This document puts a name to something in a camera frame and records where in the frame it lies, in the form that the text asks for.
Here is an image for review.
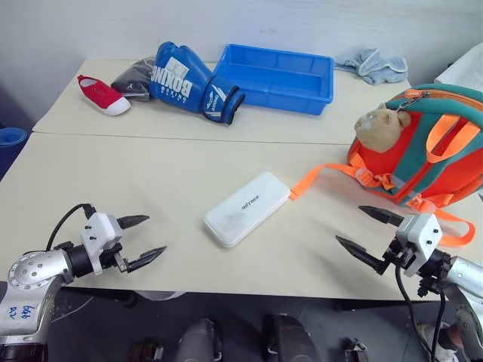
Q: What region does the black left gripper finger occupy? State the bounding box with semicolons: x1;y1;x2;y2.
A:
125;245;168;274
115;214;151;230

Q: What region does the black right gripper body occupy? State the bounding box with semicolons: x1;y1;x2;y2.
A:
383;237;417;270

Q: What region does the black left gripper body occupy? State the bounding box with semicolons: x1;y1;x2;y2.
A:
100;242;131;275

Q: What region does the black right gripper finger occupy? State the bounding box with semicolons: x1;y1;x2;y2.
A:
335;235;390;276
358;205;405;228

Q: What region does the orange and teal backpack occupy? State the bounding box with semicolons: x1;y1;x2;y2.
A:
290;83;483;248

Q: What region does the tan plush animal toy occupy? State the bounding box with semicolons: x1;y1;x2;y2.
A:
354;102;413;154

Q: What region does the white power bank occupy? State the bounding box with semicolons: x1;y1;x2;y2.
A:
202;171;292;249

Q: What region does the red child shoe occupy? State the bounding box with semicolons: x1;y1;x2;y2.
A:
76;74;132;117

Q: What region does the black packaged cloth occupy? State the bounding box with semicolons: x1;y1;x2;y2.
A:
110;57;157;104

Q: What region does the blue boxing glove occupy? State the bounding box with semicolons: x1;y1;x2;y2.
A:
148;41;247;127

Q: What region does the light blue towel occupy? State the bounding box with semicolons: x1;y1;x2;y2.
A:
334;47;411;87

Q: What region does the blue plastic bin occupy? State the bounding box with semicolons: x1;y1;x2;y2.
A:
212;43;335;118

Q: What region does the white furniture piece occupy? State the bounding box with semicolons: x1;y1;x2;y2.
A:
433;41;483;93

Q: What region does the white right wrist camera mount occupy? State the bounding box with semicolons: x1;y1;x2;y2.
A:
393;213;443;278

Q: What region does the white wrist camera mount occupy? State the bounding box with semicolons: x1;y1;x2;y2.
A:
393;213;443;278
80;212;125;275

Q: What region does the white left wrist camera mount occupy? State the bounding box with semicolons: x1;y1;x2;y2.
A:
80;212;125;275

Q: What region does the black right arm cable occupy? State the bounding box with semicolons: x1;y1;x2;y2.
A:
393;262;447;362

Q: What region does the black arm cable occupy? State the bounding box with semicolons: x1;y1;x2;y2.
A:
45;203;95;252
393;262;447;362

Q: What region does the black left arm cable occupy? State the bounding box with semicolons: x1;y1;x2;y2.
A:
45;203;95;252

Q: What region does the small dark metal bracket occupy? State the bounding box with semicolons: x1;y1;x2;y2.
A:
343;338;370;362

